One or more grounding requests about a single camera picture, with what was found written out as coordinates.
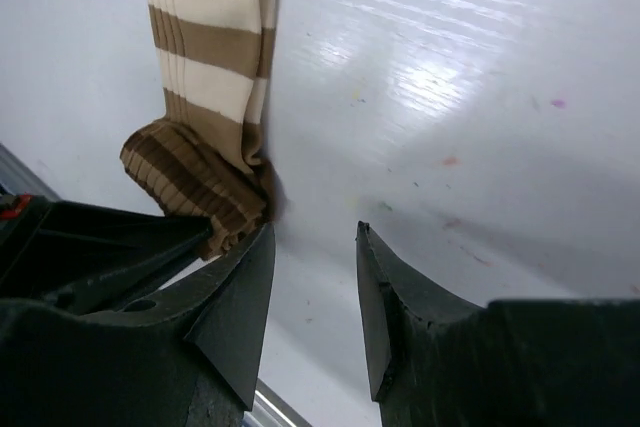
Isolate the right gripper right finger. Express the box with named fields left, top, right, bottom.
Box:
left=356, top=223, right=639, bottom=426

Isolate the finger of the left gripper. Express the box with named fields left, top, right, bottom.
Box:
left=1, top=194, right=213, bottom=315

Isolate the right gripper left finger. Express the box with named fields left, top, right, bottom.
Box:
left=1, top=224, right=275, bottom=426

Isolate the brown striped sock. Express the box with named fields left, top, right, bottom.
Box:
left=120, top=0, right=277, bottom=260

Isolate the aluminium mounting rail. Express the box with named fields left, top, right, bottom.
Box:
left=1, top=150, right=304, bottom=426

